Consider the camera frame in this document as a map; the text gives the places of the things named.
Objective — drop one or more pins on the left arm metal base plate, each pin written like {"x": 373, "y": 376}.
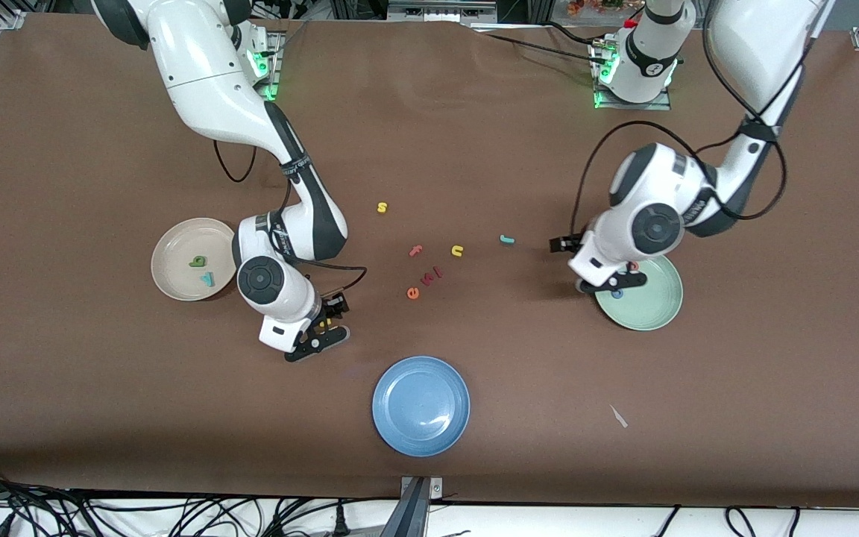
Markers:
{"x": 623, "y": 106}

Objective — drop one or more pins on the aluminium frame rail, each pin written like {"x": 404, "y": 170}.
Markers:
{"x": 437, "y": 11}

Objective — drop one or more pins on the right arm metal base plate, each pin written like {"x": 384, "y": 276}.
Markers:
{"x": 276, "y": 78}

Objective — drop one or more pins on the light green plate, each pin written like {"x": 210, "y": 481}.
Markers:
{"x": 653, "y": 306}

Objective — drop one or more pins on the brown table cover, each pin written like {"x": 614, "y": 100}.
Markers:
{"x": 429, "y": 134}

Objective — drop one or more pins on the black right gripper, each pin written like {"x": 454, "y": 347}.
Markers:
{"x": 333, "y": 306}

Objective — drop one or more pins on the white paper scrap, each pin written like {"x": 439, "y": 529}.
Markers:
{"x": 618, "y": 416}

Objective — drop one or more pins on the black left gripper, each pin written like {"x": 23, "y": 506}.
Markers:
{"x": 565, "y": 243}

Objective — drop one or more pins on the blue plate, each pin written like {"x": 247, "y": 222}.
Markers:
{"x": 420, "y": 406}

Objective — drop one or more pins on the beige brown plate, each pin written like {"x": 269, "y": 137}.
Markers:
{"x": 176, "y": 253}

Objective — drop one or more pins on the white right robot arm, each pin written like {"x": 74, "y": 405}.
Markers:
{"x": 206, "y": 82}

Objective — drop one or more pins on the orange decoration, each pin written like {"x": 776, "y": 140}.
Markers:
{"x": 586, "y": 7}

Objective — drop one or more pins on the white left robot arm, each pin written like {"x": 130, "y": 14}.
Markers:
{"x": 646, "y": 179}

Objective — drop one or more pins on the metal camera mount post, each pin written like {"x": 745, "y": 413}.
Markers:
{"x": 414, "y": 514}

